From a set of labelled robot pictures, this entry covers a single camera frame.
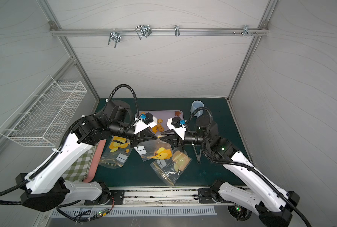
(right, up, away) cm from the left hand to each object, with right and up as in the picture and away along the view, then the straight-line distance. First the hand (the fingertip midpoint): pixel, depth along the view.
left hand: (155, 137), depth 57 cm
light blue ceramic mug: (+25, +16, +52) cm, 60 cm away
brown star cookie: (+11, +9, +53) cm, 55 cm away
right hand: (+3, +1, +1) cm, 3 cm away
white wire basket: (-57, +6, +10) cm, 58 cm away
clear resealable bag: (-2, -8, +14) cm, 16 cm away
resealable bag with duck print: (-29, -16, +32) cm, 46 cm away
